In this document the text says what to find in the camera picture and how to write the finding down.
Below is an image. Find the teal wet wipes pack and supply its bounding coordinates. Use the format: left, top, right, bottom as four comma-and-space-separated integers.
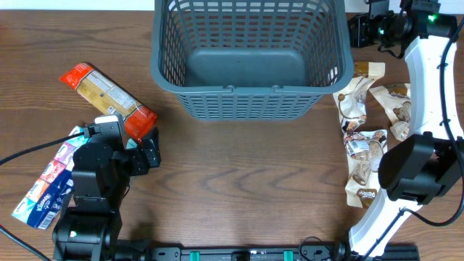
125, 138, 138, 149

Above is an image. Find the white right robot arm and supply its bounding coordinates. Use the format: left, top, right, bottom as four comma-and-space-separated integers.
332, 1, 463, 260

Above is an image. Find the orange pasta packet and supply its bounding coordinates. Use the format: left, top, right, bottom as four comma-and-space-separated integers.
60, 63, 157, 142

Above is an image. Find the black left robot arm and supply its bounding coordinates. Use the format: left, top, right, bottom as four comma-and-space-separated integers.
52, 115, 161, 260

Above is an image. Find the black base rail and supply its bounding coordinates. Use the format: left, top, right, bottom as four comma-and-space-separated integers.
115, 239, 421, 261

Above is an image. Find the beige snack pouch cookie print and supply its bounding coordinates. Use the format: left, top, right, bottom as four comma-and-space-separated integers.
344, 129, 387, 208

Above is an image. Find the blue Kleenex tissue multipack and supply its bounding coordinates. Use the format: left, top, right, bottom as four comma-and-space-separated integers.
12, 126, 89, 230

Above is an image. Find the beige snack pouch brown band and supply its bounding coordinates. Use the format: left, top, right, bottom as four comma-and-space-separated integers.
333, 62, 386, 133

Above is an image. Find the grey plastic lattice basket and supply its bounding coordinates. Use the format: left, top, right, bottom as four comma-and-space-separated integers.
151, 0, 354, 120

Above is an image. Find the beige snack pouch dark window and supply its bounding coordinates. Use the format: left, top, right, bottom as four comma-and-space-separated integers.
369, 83, 412, 141

